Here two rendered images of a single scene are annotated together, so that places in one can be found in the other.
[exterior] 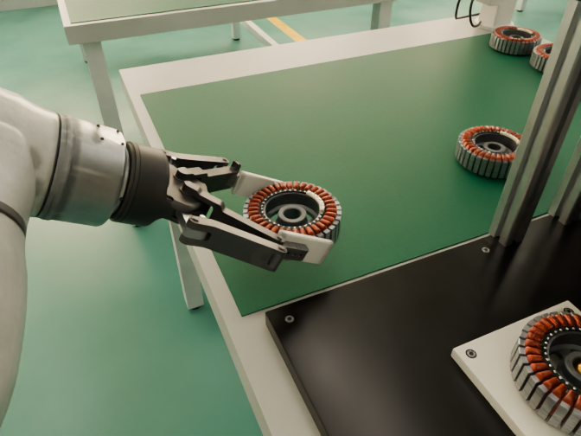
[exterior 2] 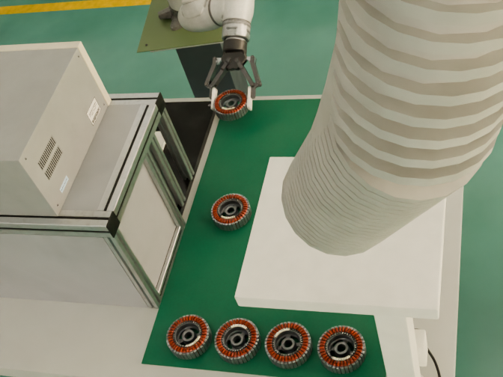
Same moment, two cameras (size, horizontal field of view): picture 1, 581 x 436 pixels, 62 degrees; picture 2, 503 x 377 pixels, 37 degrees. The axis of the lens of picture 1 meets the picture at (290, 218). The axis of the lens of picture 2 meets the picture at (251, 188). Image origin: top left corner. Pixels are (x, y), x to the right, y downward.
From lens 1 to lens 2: 2.41 m
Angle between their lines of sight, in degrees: 86
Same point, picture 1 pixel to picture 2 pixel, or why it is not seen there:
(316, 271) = (226, 123)
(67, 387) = not seen: hidden behind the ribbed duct
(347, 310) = (200, 119)
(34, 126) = (226, 13)
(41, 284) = not seen: outside the picture
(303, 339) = (200, 105)
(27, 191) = (218, 19)
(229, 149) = not seen: hidden behind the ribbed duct
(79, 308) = (490, 181)
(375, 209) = (239, 154)
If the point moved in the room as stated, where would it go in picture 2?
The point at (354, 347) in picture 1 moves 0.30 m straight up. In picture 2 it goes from (188, 115) to (159, 43)
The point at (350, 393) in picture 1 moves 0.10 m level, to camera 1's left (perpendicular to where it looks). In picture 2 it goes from (180, 109) to (197, 89)
